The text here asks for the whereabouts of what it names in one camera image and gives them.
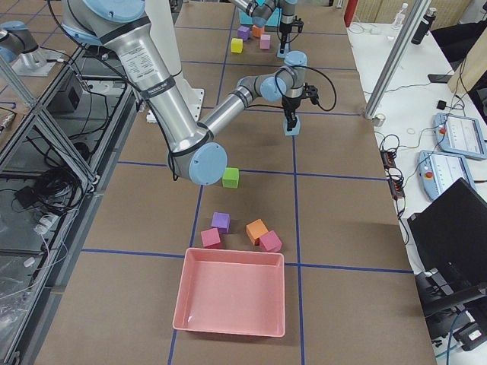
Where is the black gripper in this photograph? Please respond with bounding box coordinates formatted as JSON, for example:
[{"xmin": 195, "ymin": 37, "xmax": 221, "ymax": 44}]
[
  {"xmin": 282, "ymin": 96, "xmax": 301, "ymax": 130},
  {"xmin": 279, "ymin": 22, "xmax": 293, "ymax": 53}
]

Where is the light blue block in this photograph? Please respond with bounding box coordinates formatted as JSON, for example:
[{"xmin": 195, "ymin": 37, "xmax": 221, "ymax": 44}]
[
  {"xmin": 277, "ymin": 44, "xmax": 291, "ymax": 59},
  {"xmin": 283, "ymin": 117, "xmax": 301, "ymax": 136}
]

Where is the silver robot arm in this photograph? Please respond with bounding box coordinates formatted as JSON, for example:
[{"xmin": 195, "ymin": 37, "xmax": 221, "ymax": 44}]
[
  {"xmin": 62, "ymin": 1, "xmax": 307, "ymax": 186},
  {"xmin": 229, "ymin": 0, "xmax": 304, "ymax": 58}
]

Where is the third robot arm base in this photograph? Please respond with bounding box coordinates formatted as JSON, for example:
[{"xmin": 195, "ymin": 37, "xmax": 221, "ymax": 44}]
[{"xmin": 1, "ymin": 21, "xmax": 53, "ymax": 77}]

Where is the lilac foam block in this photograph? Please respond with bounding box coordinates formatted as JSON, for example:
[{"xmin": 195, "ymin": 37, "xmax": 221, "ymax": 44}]
[{"xmin": 259, "ymin": 33, "xmax": 271, "ymax": 49}]

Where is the cyan plastic bin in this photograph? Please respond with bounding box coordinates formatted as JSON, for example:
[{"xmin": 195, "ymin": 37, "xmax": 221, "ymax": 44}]
[{"xmin": 238, "ymin": 5, "xmax": 281, "ymax": 27}]

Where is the orange foam block left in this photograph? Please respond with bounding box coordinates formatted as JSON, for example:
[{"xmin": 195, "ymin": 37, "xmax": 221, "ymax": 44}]
[{"xmin": 251, "ymin": 25, "xmax": 265, "ymax": 39}]

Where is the orange foam block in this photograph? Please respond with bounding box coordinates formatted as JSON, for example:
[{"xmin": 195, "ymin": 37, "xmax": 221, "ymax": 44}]
[
  {"xmin": 246, "ymin": 219, "xmax": 269, "ymax": 246},
  {"xmin": 251, "ymin": 25, "xmax": 265, "ymax": 39}
]

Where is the purple foam block left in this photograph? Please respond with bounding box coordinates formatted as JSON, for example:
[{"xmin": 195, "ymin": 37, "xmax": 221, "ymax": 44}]
[{"xmin": 237, "ymin": 26, "xmax": 250, "ymax": 41}]

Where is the purple foam block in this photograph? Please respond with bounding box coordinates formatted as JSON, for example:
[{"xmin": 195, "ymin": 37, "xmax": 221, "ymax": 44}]
[
  {"xmin": 237, "ymin": 26, "xmax": 250, "ymax": 41},
  {"xmin": 211, "ymin": 212, "xmax": 231, "ymax": 234}
]

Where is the yellow foam block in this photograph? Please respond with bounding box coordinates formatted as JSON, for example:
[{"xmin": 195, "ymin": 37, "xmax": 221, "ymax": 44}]
[{"xmin": 231, "ymin": 38, "xmax": 244, "ymax": 54}]

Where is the green foam block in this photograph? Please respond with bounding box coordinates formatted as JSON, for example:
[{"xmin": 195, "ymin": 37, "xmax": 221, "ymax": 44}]
[{"xmin": 221, "ymin": 167, "xmax": 240, "ymax": 189}]

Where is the clear sanitizer bottle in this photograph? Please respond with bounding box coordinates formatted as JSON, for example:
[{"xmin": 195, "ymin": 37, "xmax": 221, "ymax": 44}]
[{"xmin": 391, "ymin": 2, "xmax": 409, "ymax": 30}]

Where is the orange foam block right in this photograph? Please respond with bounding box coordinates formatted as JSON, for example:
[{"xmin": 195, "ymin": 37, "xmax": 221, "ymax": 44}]
[{"xmin": 246, "ymin": 219, "xmax": 269, "ymax": 246}]

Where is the black power strip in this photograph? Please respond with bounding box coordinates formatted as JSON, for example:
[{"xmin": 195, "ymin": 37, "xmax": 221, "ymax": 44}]
[{"xmin": 380, "ymin": 151, "xmax": 406, "ymax": 200}]

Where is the purple foam block right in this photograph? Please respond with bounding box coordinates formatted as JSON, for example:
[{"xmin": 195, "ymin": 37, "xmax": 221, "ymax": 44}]
[{"xmin": 211, "ymin": 212, "xmax": 231, "ymax": 234}]

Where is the magenta foam block front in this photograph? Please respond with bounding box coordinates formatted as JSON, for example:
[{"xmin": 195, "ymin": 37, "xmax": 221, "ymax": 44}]
[{"xmin": 259, "ymin": 230, "xmax": 282, "ymax": 252}]

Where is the magenta foam block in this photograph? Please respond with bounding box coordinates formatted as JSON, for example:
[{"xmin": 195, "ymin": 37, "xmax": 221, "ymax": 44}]
[
  {"xmin": 259, "ymin": 230, "xmax": 282, "ymax": 252},
  {"xmin": 200, "ymin": 227, "xmax": 222, "ymax": 249}
]

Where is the black water bottle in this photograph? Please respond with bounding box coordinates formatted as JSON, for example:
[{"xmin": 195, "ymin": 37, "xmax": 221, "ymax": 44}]
[{"xmin": 411, "ymin": 7, "xmax": 438, "ymax": 45}]

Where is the magenta foam block rear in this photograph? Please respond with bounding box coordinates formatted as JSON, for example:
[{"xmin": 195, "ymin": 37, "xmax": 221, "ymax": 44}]
[{"xmin": 200, "ymin": 227, "xmax": 222, "ymax": 249}]

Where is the small black adapter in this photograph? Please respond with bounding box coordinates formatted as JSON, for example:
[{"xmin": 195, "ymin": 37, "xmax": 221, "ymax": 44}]
[{"xmin": 437, "ymin": 100, "xmax": 447, "ymax": 110}]

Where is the black phone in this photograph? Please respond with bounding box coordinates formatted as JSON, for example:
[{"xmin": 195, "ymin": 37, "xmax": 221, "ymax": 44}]
[{"xmin": 427, "ymin": 74, "xmax": 451, "ymax": 84}]

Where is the near teach pendant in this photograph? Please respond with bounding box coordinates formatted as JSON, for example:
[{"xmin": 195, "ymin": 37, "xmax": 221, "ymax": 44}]
[{"xmin": 418, "ymin": 150, "xmax": 476, "ymax": 201}]

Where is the teach pendant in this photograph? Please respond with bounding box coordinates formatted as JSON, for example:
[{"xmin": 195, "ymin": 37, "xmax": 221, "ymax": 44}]
[
  {"xmin": 418, "ymin": 150, "xmax": 476, "ymax": 201},
  {"xmin": 433, "ymin": 113, "xmax": 486, "ymax": 160}
]

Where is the far teach pendant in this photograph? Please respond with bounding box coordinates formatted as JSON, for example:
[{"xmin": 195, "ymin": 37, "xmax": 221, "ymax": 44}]
[{"xmin": 433, "ymin": 113, "xmax": 486, "ymax": 160}]

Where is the pink plastic tray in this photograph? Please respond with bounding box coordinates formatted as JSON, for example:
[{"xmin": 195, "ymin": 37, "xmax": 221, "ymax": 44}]
[{"xmin": 173, "ymin": 248, "xmax": 285, "ymax": 338}]

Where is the black laptop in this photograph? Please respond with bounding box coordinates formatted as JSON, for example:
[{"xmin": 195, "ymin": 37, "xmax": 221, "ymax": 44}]
[{"xmin": 407, "ymin": 178, "xmax": 486, "ymax": 284}]

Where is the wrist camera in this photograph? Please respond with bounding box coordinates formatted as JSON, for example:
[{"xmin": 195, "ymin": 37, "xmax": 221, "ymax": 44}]
[
  {"xmin": 304, "ymin": 84, "xmax": 320, "ymax": 106},
  {"xmin": 292, "ymin": 16, "xmax": 304, "ymax": 33}
]

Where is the aluminium frame post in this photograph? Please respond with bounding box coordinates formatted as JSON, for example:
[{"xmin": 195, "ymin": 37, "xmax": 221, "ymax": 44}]
[{"xmin": 364, "ymin": 0, "xmax": 431, "ymax": 119}]

